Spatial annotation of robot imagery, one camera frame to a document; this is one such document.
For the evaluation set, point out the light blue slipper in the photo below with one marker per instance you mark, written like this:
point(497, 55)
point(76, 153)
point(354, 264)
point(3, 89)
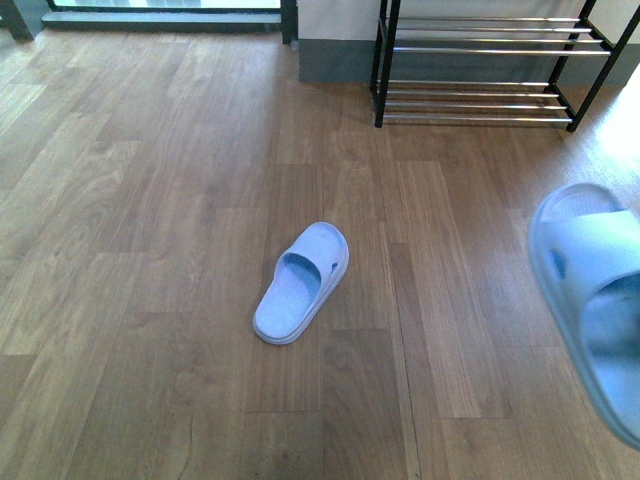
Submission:
point(304, 277)
point(583, 247)

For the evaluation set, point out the black metal shoe rack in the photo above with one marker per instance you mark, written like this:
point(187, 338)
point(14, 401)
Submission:
point(490, 70)

